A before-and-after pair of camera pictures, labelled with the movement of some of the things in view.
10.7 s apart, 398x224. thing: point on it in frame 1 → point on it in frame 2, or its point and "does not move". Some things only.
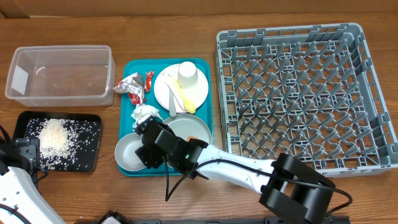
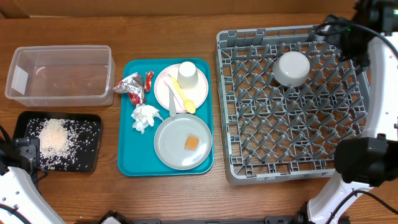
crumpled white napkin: (142, 109) does not move
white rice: (64, 144) does not move
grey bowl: (125, 152) → (291, 69)
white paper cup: (188, 75) does not move
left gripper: (28, 147) does not move
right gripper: (154, 150) → (336, 38)
